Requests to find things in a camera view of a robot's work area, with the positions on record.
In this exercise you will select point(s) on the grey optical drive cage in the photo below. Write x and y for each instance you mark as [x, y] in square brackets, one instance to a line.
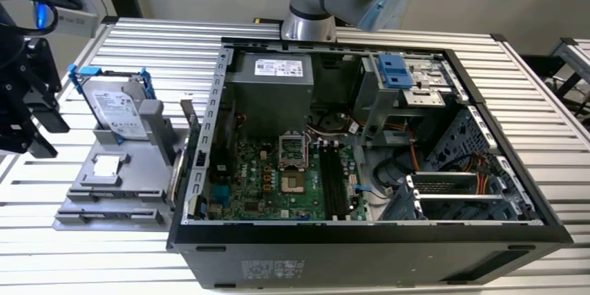
[368, 101]

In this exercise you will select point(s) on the yellow black plug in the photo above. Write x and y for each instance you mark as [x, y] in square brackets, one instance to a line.
[262, 20]

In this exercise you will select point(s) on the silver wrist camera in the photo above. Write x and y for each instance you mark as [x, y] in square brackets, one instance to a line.
[77, 18]

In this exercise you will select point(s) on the silver CPU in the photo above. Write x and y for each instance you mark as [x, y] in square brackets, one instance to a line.
[105, 166]

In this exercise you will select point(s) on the black open PC case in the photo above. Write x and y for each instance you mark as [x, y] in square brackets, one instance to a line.
[322, 260]

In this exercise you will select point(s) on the black RAM slot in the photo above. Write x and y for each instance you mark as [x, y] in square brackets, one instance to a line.
[326, 181]
[332, 181]
[338, 181]

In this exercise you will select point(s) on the graphics card with metal bracket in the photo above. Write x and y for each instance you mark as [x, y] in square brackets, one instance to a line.
[191, 125]

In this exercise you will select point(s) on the green motherboard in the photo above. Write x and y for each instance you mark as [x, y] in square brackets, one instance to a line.
[248, 184]

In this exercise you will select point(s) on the blue drive latch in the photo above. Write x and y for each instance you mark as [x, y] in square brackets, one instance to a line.
[394, 74]

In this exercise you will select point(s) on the neighbouring metal table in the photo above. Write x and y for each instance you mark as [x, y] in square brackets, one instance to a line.
[575, 49]

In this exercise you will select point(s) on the grey metal disk bay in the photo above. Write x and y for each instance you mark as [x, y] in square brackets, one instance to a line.
[457, 196]

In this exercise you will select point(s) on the grey power supply unit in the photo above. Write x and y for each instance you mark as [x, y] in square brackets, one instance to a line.
[267, 101]

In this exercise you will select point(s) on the grey parts rack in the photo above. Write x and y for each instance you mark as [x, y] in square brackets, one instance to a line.
[143, 170]

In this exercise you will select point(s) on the hard disk in blue carrier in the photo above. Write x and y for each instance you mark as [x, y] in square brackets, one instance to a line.
[115, 108]

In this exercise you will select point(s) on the CPU socket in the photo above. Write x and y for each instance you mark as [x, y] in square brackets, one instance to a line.
[294, 182]

